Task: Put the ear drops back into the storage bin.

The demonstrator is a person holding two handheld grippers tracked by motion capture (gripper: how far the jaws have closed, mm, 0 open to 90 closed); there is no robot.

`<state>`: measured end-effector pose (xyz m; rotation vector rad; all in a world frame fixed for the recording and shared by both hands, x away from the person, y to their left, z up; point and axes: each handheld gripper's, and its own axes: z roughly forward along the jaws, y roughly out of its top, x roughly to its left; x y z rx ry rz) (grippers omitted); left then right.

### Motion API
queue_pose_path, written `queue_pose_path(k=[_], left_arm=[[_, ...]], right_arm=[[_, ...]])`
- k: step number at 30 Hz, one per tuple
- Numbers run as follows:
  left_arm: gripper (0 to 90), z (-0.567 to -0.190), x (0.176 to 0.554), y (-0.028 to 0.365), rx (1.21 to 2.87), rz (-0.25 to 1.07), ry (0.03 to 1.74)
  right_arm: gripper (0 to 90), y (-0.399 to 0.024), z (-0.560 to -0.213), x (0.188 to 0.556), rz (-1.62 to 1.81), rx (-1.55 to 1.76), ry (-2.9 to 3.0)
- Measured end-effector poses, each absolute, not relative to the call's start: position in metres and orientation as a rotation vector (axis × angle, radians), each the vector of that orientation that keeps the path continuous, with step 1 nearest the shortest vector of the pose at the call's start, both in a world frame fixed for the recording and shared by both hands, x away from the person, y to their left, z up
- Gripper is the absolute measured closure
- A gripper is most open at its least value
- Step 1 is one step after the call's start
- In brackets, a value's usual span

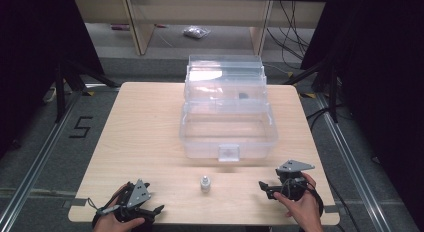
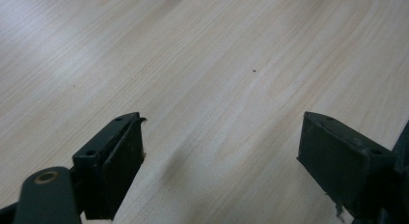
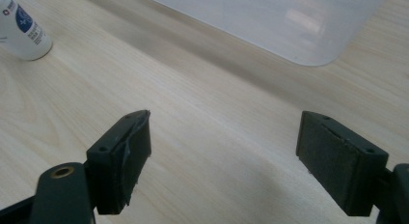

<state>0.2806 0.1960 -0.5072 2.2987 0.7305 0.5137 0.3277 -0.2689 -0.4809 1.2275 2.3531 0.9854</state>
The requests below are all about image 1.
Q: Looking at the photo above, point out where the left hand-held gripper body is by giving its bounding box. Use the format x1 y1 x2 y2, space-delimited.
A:
114 178 155 224

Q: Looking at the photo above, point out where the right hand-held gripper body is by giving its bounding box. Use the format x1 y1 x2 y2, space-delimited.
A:
275 159 316 202

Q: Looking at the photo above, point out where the small white bottle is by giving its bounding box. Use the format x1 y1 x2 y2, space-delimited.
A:
199 174 212 194

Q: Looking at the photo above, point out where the clear plastic storage box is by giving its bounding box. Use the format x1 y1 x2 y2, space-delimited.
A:
179 54 279 163

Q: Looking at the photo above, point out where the person's right hand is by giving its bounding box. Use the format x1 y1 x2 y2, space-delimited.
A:
273 172 325 232

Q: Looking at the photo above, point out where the person's left hand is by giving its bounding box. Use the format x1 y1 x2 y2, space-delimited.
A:
92 183 146 232

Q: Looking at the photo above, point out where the black metal stand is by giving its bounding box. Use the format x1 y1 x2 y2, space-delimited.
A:
54 57 122 124
282 57 340 124

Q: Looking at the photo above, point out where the black curtain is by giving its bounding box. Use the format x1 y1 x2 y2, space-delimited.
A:
299 0 424 226
0 0 105 160

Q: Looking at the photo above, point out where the clear plastic bag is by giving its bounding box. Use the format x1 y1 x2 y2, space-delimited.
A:
182 25 212 40

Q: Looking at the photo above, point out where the black wrist strap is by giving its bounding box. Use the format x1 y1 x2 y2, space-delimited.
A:
308 187 325 217

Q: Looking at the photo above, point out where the thin grey cord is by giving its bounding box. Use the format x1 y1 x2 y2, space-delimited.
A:
86 197 118 216

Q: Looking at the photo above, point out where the aluminium floor rail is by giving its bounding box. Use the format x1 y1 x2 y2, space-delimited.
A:
315 91 392 232
0 91 85 232

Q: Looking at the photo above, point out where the black floor cable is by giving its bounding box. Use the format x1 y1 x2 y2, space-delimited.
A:
305 103 344 131

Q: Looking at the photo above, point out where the white cable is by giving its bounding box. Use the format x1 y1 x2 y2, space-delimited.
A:
42 86 58 105

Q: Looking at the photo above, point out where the bundle of black cables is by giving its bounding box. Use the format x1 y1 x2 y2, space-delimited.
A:
265 0 312 62

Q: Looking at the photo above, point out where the light wooden shelf frame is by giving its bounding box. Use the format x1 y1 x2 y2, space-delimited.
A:
73 0 326 57

